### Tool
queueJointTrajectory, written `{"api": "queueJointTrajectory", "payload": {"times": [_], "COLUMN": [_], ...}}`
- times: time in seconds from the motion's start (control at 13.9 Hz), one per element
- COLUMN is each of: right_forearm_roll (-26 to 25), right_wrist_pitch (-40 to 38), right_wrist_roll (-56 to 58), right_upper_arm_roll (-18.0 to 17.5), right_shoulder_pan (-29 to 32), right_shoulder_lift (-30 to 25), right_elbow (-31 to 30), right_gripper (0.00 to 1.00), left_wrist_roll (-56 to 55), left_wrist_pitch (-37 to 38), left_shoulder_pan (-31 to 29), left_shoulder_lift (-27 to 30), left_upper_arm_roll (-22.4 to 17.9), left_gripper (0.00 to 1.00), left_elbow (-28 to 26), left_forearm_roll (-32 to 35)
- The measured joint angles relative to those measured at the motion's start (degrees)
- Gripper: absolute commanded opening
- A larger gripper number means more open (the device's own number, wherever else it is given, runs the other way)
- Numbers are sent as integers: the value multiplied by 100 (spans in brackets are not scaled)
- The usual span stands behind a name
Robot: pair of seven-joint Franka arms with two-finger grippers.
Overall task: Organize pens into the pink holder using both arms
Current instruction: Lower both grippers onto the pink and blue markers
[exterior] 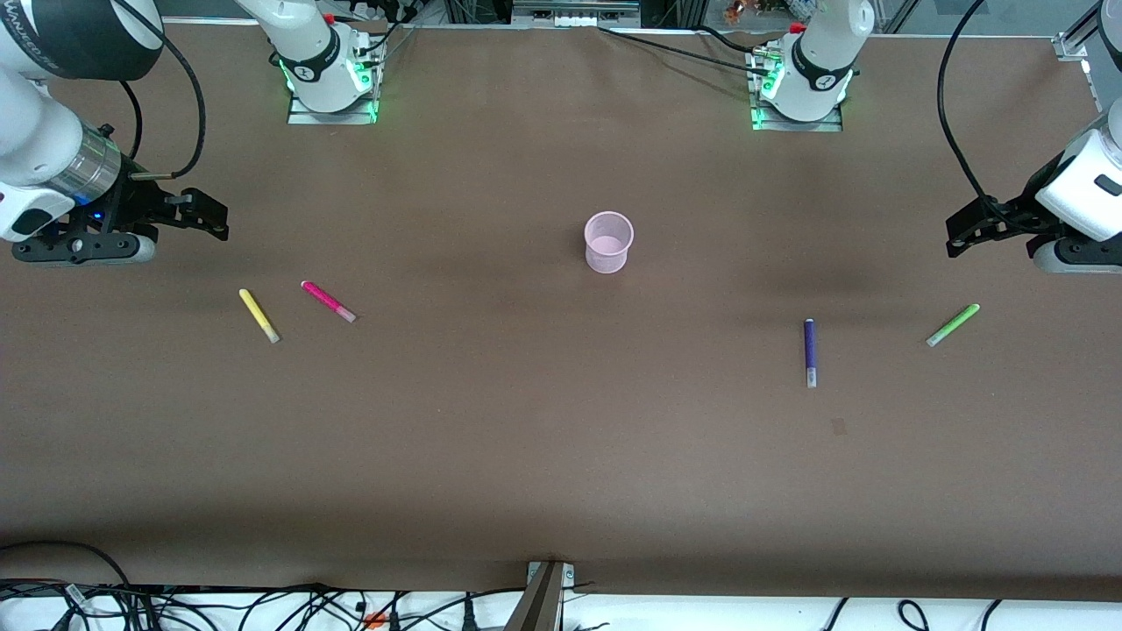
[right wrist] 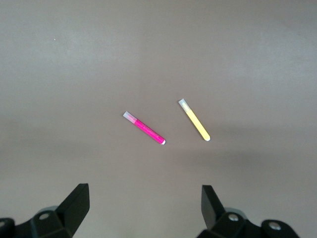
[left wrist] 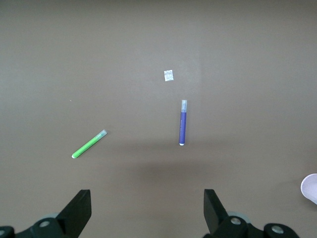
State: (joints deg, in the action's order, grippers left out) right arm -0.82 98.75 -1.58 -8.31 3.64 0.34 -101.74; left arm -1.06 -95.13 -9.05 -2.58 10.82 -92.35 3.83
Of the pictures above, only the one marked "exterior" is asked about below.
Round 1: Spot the pink highlighter pen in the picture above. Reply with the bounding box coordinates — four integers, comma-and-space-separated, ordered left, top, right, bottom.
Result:
301, 280, 358, 323

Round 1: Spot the pink plastic cup holder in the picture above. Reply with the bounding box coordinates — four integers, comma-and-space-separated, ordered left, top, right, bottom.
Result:
584, 210, 635, 275

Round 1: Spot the green highlighter pen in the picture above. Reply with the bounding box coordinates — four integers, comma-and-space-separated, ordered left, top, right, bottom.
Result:
926, 303, 981, 348

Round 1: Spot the yellow highlighter pen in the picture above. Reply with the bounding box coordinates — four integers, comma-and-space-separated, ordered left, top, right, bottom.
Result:
238, 288, 281, 344

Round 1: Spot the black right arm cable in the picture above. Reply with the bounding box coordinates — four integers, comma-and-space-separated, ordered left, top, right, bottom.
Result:
110, 0, 209, 181

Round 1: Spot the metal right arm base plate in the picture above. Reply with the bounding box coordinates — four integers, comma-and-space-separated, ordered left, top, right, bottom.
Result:
288, 88, 380, 125

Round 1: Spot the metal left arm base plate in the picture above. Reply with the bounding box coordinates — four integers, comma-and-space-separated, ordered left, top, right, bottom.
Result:
752, 101, 844, 133

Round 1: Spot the black cable across table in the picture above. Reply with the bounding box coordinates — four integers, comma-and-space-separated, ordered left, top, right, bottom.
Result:
599, 25, 774, 78

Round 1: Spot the thick black looped cable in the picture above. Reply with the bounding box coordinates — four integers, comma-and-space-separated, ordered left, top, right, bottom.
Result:
0, 540, 134, 590

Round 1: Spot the tangled black cable bundle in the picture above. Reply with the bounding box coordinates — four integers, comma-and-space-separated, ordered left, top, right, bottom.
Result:
0, 578, 527, 631

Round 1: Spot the aluminium frame rail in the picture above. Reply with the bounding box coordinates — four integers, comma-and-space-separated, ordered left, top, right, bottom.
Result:
508, 0, 645, 27

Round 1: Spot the metal post bracket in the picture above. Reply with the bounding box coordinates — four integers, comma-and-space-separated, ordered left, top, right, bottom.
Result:
526, 561, 576, 590

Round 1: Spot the dark camera mounting post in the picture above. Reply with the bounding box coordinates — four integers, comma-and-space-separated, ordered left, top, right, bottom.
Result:
504, 561, 566, 631

